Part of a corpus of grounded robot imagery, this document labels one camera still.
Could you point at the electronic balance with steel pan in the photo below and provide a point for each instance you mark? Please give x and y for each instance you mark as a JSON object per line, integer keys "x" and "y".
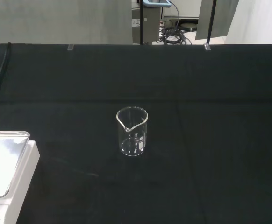
{"x": 2, "y": 168}

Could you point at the blue-rimmed device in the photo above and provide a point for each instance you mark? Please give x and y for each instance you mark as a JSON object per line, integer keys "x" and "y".
{"x": 156, "y": 2}

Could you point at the black tripod leg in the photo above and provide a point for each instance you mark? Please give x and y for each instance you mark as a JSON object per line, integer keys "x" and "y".
{"x": 141, "y": 22}
{"x": 211, "y": 21}

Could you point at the grey hanging panel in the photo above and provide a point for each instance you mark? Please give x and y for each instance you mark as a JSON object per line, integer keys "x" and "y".
{"x": 214, "y": 18}

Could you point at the clear cloth clip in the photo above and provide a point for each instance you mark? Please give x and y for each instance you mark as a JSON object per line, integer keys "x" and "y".
{"x": 207, "y": 46}
{"x": 70, "y": 47}

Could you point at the grey metal cabinet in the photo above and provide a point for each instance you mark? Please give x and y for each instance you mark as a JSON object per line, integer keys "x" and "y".
{"x": 147, "y": 23}

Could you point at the black bench cloth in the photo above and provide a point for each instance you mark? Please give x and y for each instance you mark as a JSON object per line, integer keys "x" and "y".
{"x": 164, "y": 130}

